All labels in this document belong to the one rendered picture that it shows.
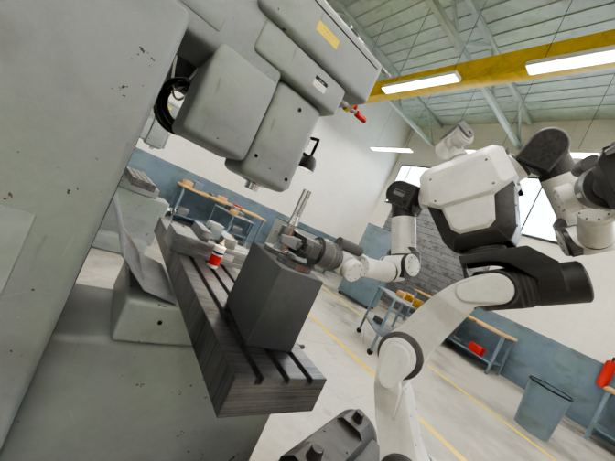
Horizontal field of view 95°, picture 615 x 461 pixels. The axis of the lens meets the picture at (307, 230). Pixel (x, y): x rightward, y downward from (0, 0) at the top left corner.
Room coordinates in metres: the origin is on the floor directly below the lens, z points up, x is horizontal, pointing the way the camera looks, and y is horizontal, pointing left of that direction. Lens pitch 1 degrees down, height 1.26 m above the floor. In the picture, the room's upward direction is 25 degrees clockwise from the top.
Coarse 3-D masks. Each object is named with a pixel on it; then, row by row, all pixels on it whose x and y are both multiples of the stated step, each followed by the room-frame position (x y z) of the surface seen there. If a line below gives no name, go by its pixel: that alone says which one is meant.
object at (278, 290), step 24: (264, 264) 0.67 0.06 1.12; (288, 264) 0.64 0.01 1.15; (240, 288) 0.74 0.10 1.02; (264, 288) 0.63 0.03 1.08; (288, 288) 0.62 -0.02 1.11; (312, 288) 0.65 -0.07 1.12; (240, 312) 0.68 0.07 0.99; (264, 312) 0.60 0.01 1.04; (288, 312) 0.63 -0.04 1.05; (264, 336) 0.62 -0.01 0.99; (288, 336) 0.65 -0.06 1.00
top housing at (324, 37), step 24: (264, 0) 0.76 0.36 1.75; (288, 0) 0.80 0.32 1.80; (312, 0) 0.83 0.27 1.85; (288, 24) 0.81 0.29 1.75; (312, 24) 0.85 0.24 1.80; (336, 24) 0.89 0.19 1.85; (312, 48) 0.87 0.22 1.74; (336, 48) 0.91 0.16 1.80; (360, 48) 0.96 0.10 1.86; (336, 72) 0.93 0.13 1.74; (360, 72) 0.98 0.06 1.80; (360, 96) 1.01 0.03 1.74
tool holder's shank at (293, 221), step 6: (306, 192) 0.76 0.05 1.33; (300, 198) 0.76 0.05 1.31; (306, 198) 0.76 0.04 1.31; (300, 204) 0.76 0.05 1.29; (306, 204) 0.77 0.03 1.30; (294, 210) 0.76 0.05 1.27; (300, 210) 0.76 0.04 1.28; (294, 216) 0.76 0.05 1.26; (300, 216) 0.77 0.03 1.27; (288, 222) 0.76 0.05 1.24; (294, 222) 0.75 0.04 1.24; (294, 228) 0.76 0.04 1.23
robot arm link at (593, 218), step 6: (582, 210) 0.67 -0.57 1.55; (588, 210) 0.66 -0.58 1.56; (594, 210) 0.66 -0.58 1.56; (600, 210) 0.65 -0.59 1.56; (612, 210) 0.63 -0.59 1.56; (582, 216) 0.67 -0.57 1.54; (588, 216) 0.66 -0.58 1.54; (594, 216) 0.65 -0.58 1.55; (600, 216) 0.64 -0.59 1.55; (606, 216) 0.64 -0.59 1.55; (612, 216) 0.63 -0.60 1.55; (582, 222) 0.68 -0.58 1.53; (588, 222) 0.66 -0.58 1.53; (594, 222) 0.65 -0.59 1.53; (600, 222) 0.64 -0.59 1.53; (606, 222) 0.64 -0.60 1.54
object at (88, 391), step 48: (96, 288) 0.94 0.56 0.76; (96, 336) 0.72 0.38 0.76; (48, 384) 0.68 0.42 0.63; (96, 384) 0.74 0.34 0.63; (144, 384) 0.81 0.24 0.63; (192, 384) 0.90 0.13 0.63; (48, 432) 0.71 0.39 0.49; (96, 432) 0.77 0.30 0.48; (144, 432) 0.85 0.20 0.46; (192, 432) 0.94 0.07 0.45; (240, 432) 1.06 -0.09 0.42
